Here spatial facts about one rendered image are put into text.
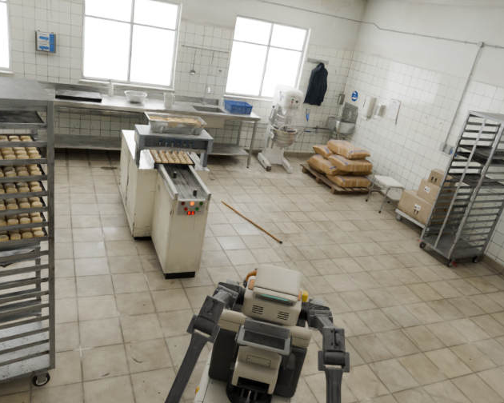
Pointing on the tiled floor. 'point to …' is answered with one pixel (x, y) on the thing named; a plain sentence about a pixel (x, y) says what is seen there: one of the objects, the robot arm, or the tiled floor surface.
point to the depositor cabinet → (143, 186)
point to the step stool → (388, 189)
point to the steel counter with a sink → (197, 107)
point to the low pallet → (334, 183)
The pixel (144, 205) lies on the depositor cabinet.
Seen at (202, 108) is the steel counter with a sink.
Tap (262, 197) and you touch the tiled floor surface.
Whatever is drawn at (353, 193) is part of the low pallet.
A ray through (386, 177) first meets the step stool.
